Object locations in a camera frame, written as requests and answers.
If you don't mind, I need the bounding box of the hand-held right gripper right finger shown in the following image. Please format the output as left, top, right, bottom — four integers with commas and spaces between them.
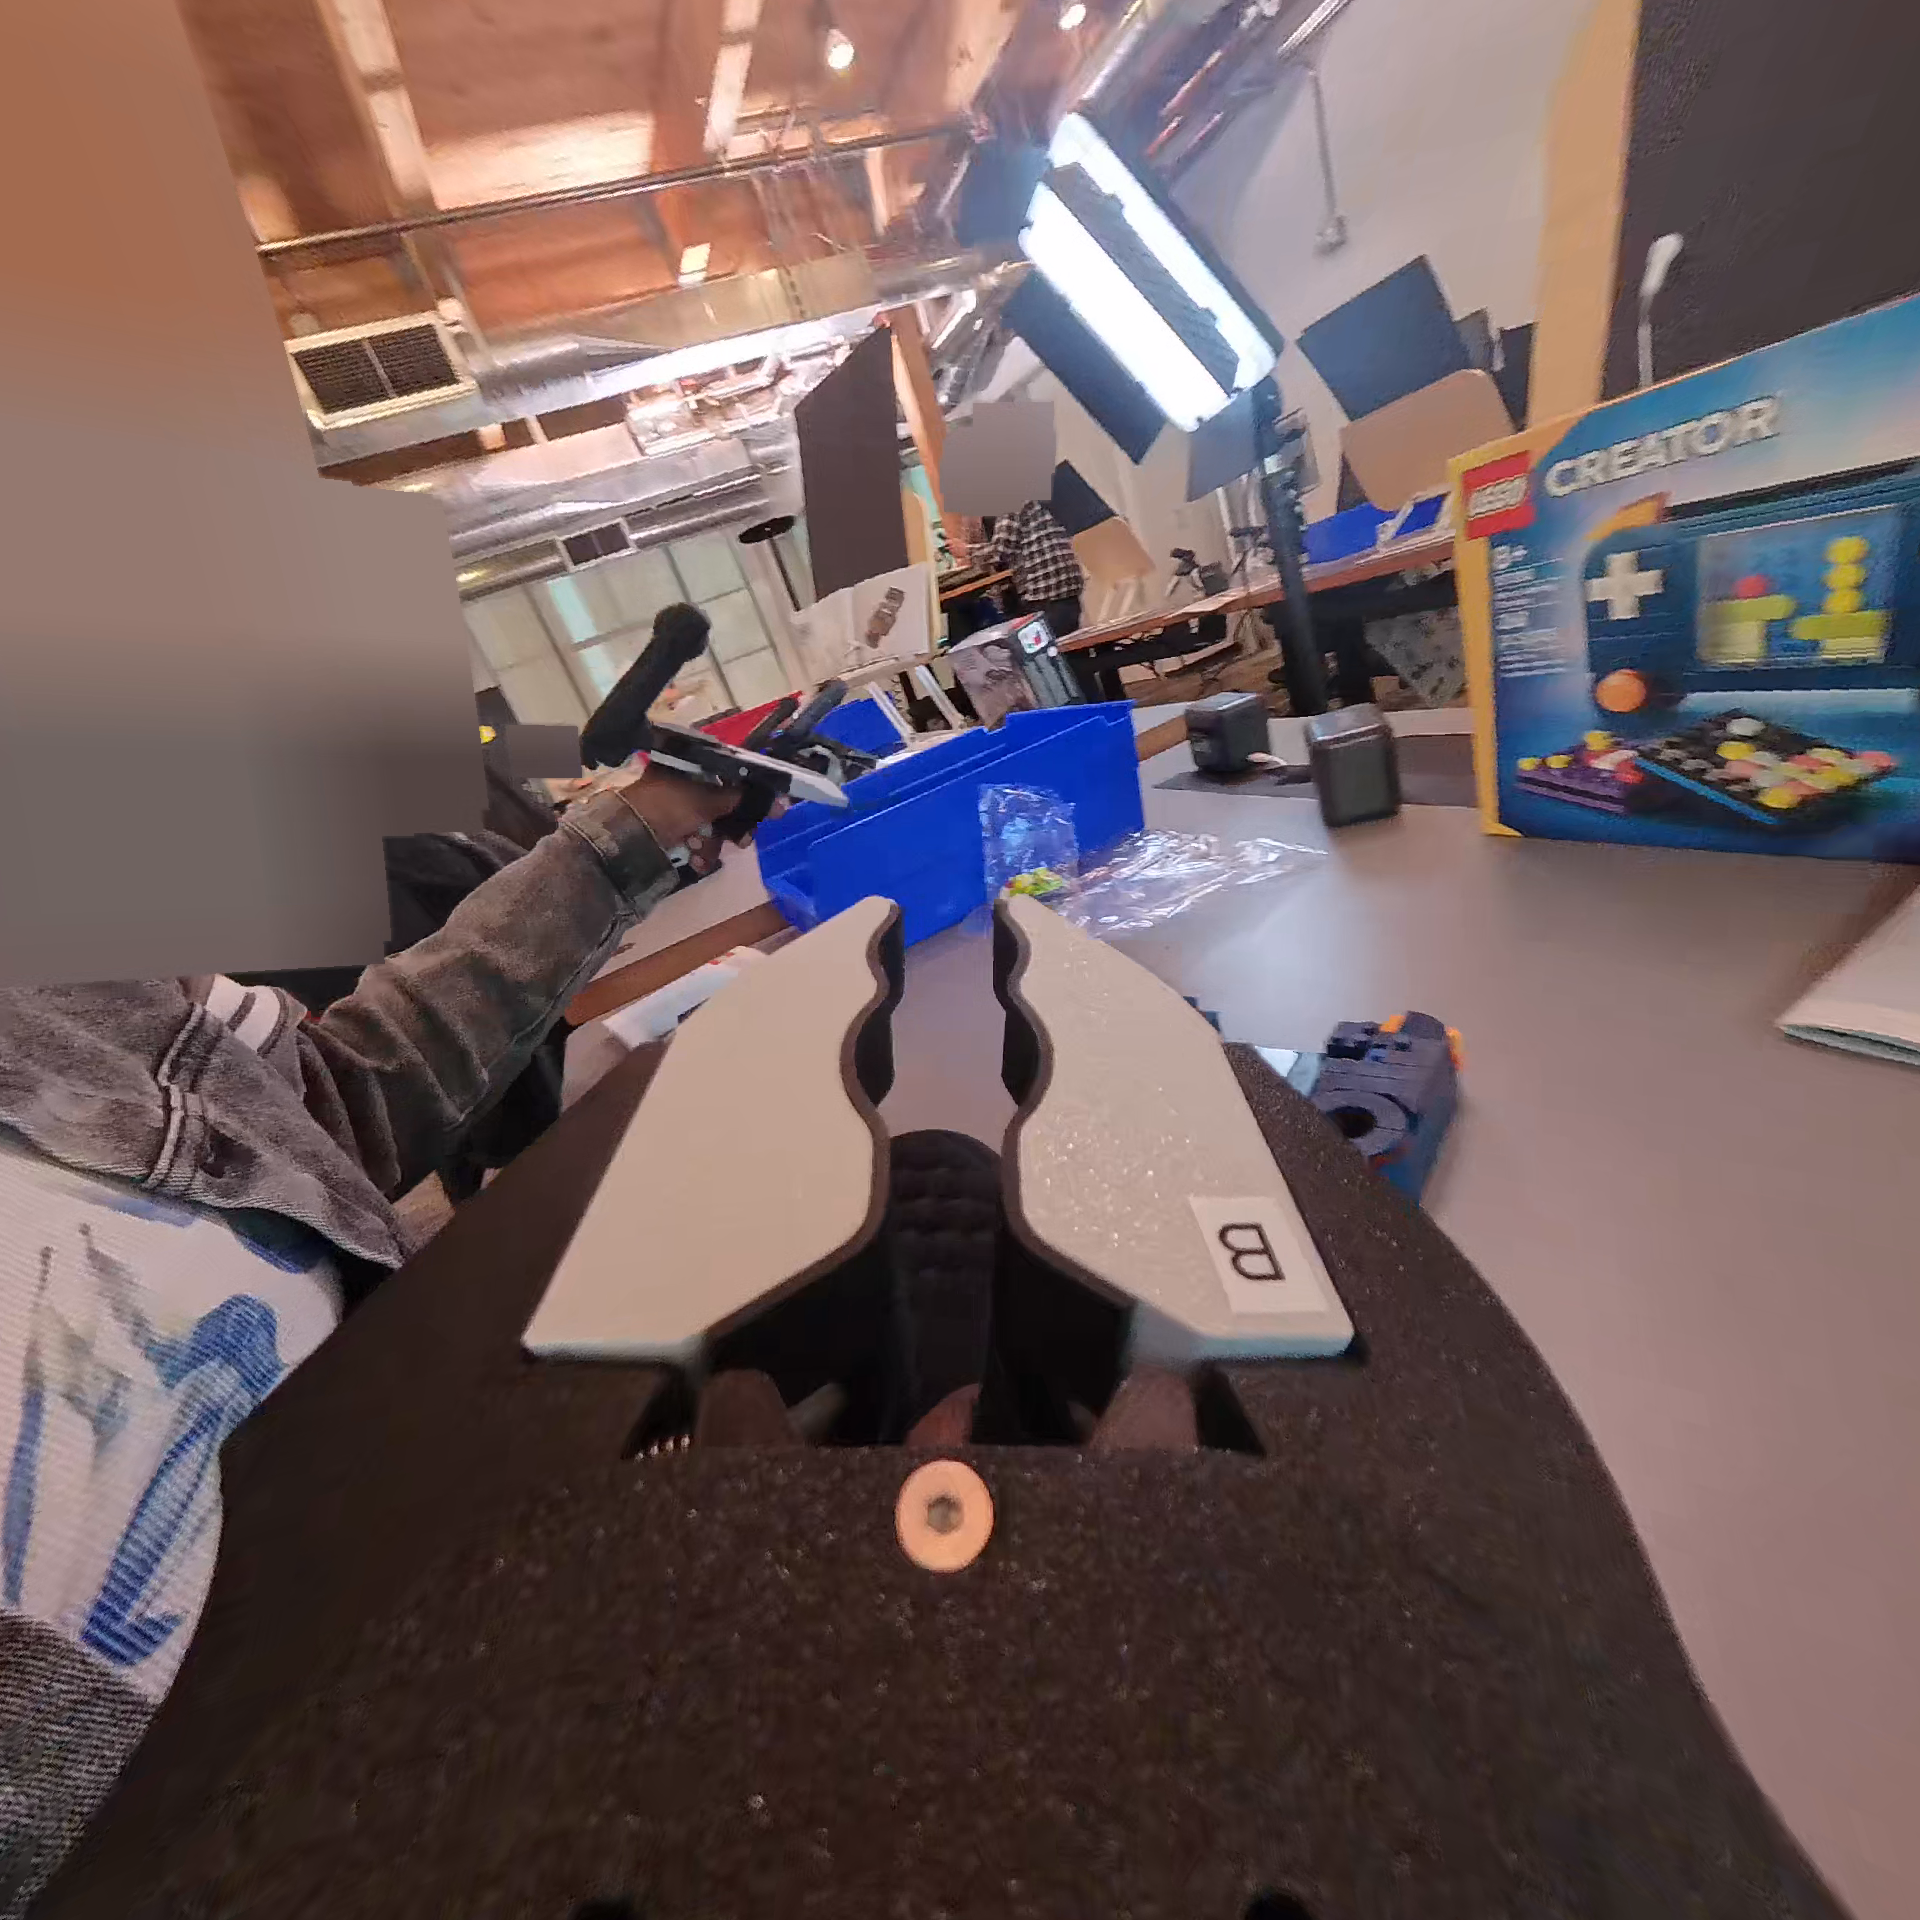
991, 894, 1360, 1371

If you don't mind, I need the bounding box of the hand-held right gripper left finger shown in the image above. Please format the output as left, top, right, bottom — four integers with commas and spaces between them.
521, 894, 907, 1371

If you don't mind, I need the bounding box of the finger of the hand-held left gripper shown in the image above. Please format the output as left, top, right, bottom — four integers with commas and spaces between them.
647, 721, 854, 814

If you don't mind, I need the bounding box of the blue plastic bin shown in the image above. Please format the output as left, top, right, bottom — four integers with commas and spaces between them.
755, 699, 1147, 949

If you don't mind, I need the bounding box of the blue brick-built game console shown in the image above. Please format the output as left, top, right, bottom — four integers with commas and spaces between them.
1253, 1012, 1468, 1205

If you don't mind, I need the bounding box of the clear plastic bag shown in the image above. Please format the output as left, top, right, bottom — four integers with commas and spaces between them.
976, 780, 1086, 914
1072, 827, 1332, 942

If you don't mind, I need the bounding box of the person's left forearm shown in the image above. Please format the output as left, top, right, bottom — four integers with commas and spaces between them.
292, 792, 690, 1201

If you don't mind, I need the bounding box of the person's left hand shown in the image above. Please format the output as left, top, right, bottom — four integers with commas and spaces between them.
623, 772, 753, 878

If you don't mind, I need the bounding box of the white picture box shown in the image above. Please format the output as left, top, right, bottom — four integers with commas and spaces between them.
792, 567, 944, 680

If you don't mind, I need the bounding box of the dark product box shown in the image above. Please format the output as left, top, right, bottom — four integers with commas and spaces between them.
948, 615, 1086, 719

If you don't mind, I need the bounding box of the tall black flag panel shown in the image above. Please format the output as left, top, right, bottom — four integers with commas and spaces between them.
792, 327, 913, 605

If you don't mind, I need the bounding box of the dark grey cube device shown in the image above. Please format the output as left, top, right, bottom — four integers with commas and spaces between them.
1304, 709, 1405, 829
1184, 691, 1273, 778

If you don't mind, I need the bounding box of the white ceiling air vent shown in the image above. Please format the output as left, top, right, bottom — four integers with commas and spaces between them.
282, 307, 485, 431

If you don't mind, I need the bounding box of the thin black desk mat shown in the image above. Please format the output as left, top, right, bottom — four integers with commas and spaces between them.
1147, 733, 1480, 815

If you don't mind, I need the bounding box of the black light stand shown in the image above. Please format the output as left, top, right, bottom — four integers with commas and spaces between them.
1249, 378, 1340, 719

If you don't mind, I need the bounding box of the long wooden workbench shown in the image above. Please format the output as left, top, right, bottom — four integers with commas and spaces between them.
1050, 526, 1460, 707

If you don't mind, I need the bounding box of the studio light panel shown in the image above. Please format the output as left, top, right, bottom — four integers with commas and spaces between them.
995, 112, 1289, 465

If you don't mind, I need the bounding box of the instruction booklet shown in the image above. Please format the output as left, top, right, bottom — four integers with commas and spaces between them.
1775, 882, 1920, 1070

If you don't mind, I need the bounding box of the tan reflector board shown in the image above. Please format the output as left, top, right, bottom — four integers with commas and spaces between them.
1336, 366, 1521, 516

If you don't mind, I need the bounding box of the blue and yellow toy box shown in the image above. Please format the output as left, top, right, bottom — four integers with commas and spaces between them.
1444, 290, 1920, 867

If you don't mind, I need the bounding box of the black light flag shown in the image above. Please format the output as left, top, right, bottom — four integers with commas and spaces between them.
1295, 254, 1492, 426

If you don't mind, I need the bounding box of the black acoustic wall panel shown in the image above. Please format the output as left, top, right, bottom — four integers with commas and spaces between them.
1598, 0, 1920, 404

